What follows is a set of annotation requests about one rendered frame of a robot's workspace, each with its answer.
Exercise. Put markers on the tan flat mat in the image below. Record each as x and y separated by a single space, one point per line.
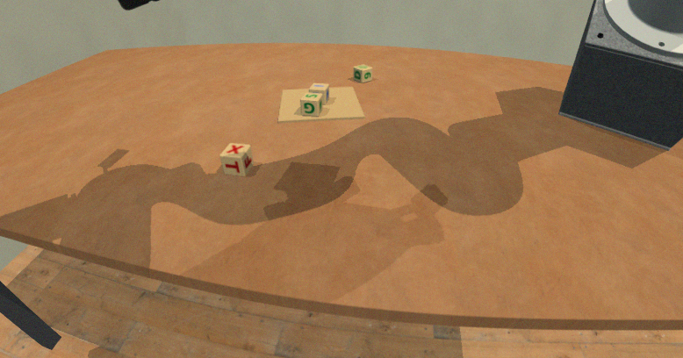
342 104

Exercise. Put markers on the cream letter block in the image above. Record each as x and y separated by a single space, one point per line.
362 73
237 159
311 104
322 88

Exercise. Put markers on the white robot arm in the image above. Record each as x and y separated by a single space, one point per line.
654 25

